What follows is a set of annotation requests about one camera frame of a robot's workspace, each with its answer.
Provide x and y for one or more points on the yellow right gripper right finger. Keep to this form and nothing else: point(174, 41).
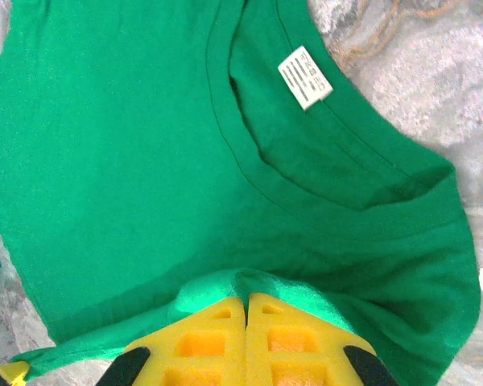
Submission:
point(290, 354)

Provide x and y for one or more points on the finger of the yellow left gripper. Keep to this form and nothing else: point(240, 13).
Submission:
point(10, 372)

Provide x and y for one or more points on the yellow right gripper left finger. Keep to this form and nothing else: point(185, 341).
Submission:
point(209, 354)

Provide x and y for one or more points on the green t-shirt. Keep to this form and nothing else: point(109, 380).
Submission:
point(104, 161)

